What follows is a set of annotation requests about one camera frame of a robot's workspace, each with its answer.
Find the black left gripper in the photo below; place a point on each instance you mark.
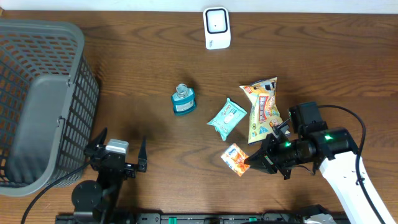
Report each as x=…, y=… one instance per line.
x=92, y=150

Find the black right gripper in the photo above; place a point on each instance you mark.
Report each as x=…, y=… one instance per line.
x=268, y=163

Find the orange tissue pack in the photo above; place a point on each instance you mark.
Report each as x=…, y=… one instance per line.
x=234, y=157

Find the yellow snack bag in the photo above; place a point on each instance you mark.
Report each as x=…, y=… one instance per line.
x=264, y=115

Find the teal wet wipes pack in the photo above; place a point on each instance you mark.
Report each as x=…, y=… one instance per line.
x=227, y=118

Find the teal mouthwash bottle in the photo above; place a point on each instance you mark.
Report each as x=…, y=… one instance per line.
x=183, y=100

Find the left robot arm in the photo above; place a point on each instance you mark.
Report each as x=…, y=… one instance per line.
x=95, y=201

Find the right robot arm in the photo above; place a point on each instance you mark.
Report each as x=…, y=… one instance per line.
x=335, y=154

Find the white barcode scanner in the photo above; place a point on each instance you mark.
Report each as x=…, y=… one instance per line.
x=217, y=28

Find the grey plastic basket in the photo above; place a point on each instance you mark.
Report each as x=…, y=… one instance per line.
x=49, y=97

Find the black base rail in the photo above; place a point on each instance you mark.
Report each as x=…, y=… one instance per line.
x=156, y=218

